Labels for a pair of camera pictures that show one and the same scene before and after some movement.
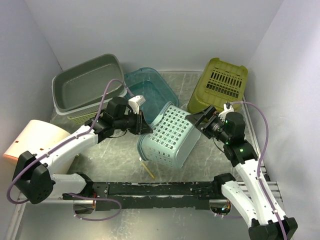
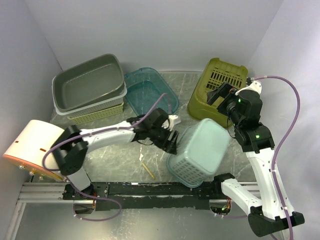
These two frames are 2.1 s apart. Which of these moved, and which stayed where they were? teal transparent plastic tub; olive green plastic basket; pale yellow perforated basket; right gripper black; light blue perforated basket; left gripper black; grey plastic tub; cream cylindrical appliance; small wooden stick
Moved: right gripper black; light blue perforated basket; left gripper black
Stayed: cream cylindrical appliance; pale yellow perforated basket; olive green plastic basket; teal transparent plastic tub; small wooden stick; grey plastic tub
